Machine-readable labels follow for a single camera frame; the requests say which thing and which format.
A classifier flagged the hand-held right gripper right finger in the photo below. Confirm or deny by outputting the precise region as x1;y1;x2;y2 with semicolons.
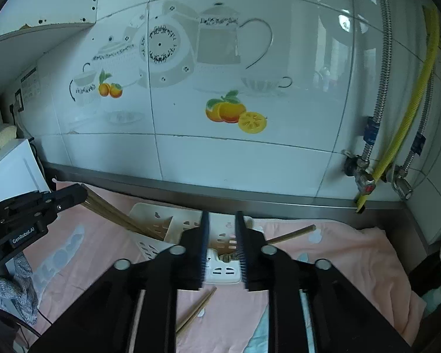
235;211;413;353

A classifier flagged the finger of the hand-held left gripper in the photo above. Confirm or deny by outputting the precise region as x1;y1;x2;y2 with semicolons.
0;208;60;235
0;183;88;217

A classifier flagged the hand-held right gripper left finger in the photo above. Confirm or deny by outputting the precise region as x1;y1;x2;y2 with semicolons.
29;211;211;353

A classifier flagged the wooden chopstick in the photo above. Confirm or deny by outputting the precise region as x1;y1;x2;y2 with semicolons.
174;286;218;329
265;224;317;246
127;289;146;353
83;190;158;239
82;196;153;239
84;184;162;237
176;294;214;336

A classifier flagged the white plastic chopstick holder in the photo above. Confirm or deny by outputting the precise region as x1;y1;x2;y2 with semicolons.
127;202;257;286

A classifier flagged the person's left forearm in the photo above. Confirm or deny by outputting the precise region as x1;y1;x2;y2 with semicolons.
0;253;40;325

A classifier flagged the white microwave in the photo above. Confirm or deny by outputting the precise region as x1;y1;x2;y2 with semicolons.
0;138;51;204

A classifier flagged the light blue cloth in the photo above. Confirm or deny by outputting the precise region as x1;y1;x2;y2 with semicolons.
247;290;318;353

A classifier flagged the beige towel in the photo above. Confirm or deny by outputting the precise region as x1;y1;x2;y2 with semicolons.
0;102;18;152

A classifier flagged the pink cloth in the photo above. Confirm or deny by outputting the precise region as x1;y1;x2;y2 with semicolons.
20;179;427;353

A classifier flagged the metal valve red knob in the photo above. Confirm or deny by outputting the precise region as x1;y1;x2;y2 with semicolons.
343;150;376;196

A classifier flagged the black cable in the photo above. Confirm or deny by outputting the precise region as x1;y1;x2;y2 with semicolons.
14;307;56;348

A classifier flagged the white wall sticker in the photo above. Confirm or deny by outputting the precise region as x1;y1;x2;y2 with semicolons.
19;65;42;101

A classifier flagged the white wall cabinet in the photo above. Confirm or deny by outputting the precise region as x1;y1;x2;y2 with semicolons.
0;21;97;61

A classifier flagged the blue hose tag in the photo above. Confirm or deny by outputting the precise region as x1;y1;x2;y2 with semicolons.
363;117;380;145
411;134;426;156

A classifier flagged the short flexible metal hose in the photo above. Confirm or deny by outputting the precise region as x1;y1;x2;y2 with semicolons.
403;71;435;177

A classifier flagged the yellow gas hose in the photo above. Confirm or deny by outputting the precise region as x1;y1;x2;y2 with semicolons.
354;4;441;214

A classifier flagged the long flexible metal hose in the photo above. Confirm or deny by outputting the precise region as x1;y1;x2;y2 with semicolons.
363;0;392;164

